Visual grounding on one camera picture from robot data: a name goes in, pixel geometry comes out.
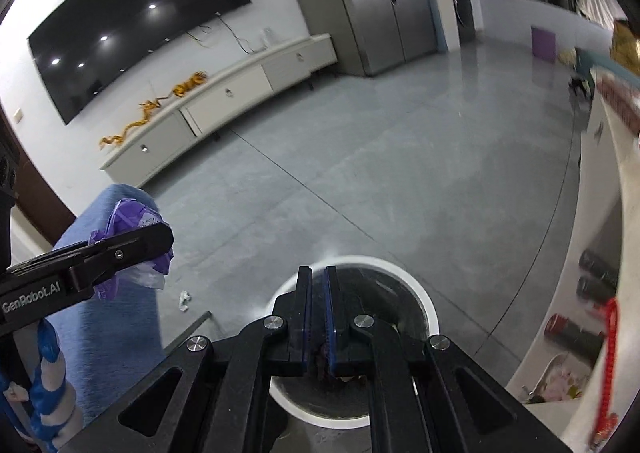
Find wall cables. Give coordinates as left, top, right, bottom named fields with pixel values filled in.
left=186, top=14, right=273, bottom=53

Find long gold dragon ornament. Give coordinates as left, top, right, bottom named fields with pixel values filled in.
left=98, top=98, right=167, bottom=150

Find wall television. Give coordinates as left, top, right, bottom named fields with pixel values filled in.
left=27, top=0, right=252, bottom=126

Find purple plastic wrapper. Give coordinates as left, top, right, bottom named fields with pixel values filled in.
left=89, top=198, right=176, bottom=301

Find white curved shelf unit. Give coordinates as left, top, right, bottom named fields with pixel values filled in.
left=505, top=60, right=640, bottom=453

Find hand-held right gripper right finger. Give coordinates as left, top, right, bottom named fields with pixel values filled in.
left=324, top=266, right=573, bottom=453

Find dark can with red end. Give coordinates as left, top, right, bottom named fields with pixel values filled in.
left=544, top=314, right=606, bottom=365

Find blue mat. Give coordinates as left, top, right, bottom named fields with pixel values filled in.
left=49, top=183, right=167, bottom=436

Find yellow brown bag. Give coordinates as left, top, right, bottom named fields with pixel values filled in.
left=610, top=18, right=640, bottom=69

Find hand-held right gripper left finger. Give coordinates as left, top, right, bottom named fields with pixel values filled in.
left=57, top=266, right=313, bottom=453

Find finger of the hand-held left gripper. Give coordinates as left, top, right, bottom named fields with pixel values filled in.
left=69, top=222, right=175, bottom=293
left=6, top=239, right=101, bottom=276

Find dark cylindrical can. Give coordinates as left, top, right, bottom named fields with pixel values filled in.
left=575, top=275, right=617, bottom=307
left=578, top=249, right=620, bottom=287

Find white television cabinet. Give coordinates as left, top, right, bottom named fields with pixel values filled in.
left=99, top=33, right=337, bottom=188

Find red patterned box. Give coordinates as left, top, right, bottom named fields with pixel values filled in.
left=594, top=72, right=640, bottom=135

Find short gold dragon ornament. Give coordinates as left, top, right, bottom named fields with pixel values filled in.
left=172, top=72, right=209, bottom=98

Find white trash bin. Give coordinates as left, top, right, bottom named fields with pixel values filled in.
left=265, top=255, right=440, bottom=430

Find grey metal table leg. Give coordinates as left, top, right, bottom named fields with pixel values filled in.
left=164, top=311, right=215, bottom=350

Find red bead string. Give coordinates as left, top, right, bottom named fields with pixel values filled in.
left=591, top=298, right=620, bottom=447

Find grey refrigerator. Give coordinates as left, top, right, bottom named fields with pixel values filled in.
left=315, top=0, right=442, bottom=78

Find purple box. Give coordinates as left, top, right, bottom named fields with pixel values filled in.
left=531, top=26, right=556, bottom=63

